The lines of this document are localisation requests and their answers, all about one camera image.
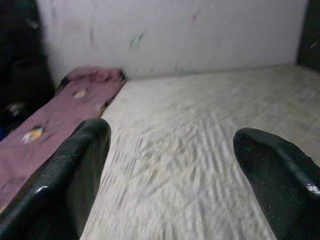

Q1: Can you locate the purple cartoon print blanket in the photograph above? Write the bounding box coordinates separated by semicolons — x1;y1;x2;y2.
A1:
0;66;126;213

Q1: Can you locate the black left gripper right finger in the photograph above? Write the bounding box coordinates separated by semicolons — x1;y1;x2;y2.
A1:
232;127;320;240

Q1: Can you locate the black fabric pile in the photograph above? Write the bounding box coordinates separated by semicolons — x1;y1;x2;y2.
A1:
0;0;56;106

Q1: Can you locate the dark tufted headboard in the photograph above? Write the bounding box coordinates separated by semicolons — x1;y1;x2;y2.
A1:
296;0;320;73

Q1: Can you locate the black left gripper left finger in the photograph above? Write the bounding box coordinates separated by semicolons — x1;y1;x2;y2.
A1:
0;117;112;240

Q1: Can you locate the blue fabric item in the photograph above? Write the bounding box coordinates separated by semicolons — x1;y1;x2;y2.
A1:
0;123;10;142

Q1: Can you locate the white quilted mattress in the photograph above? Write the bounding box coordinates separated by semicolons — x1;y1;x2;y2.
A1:
78;64;320;240

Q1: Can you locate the black white-printed bag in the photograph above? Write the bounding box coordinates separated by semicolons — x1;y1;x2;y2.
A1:
0;97;55;137

